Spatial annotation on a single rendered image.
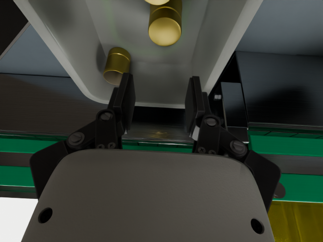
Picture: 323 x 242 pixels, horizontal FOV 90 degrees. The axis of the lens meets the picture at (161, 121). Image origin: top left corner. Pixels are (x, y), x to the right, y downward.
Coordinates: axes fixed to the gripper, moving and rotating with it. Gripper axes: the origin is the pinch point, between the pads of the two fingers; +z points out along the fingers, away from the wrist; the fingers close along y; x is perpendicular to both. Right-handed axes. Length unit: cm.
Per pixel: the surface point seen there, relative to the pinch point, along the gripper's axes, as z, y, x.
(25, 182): -1.7, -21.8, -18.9
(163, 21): 7.4, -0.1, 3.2
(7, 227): -7, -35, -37
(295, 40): 15.2, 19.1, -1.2
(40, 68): 17.7, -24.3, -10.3
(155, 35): 7.8, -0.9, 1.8
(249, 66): 12.4, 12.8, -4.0
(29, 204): -2.2, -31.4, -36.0
